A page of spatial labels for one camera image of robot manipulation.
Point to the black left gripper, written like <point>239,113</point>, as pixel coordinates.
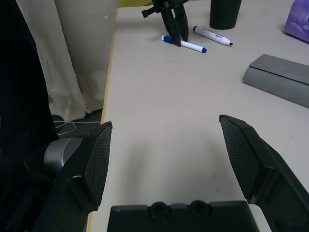
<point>159,3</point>

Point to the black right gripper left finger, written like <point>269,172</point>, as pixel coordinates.
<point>94,164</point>

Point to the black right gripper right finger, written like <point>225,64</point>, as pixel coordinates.
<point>248,159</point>

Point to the white marker with blue cap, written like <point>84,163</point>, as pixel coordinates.
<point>190,46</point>

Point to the grey glasses case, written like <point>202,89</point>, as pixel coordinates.
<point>277,79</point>

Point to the white marker with black tip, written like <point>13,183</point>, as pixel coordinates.
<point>210,33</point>

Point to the grey right robot leg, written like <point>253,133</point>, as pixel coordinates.
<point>56,152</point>

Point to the black pen cup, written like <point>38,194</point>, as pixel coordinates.
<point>224,14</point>

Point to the yellow background object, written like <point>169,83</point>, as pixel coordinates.
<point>132,3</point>

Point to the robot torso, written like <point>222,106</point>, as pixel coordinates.
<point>19,84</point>

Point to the purple tissue box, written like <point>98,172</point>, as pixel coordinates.
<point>298,21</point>

